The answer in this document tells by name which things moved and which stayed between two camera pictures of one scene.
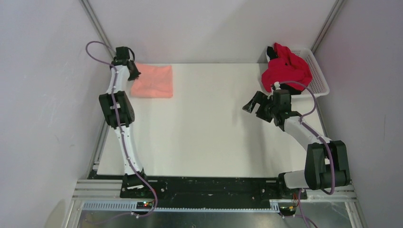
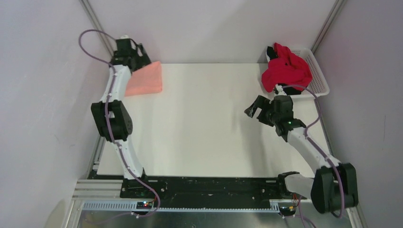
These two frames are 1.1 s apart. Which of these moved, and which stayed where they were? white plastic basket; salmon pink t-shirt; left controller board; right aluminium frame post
Moved: salmon pink t-shirt
Stayed: left controller board; right aluminium frame post; white plastic basket
